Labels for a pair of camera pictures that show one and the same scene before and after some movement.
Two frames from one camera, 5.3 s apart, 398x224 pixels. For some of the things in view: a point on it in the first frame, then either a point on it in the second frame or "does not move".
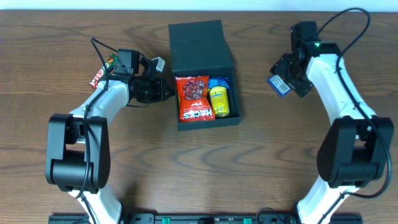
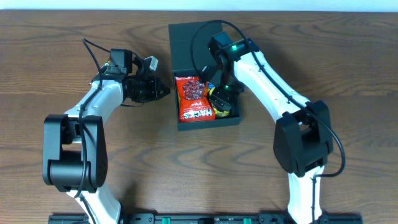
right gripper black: [286, 71] to [222, 93]
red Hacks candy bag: [193, 94] does not move
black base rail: [208, 218] does not move
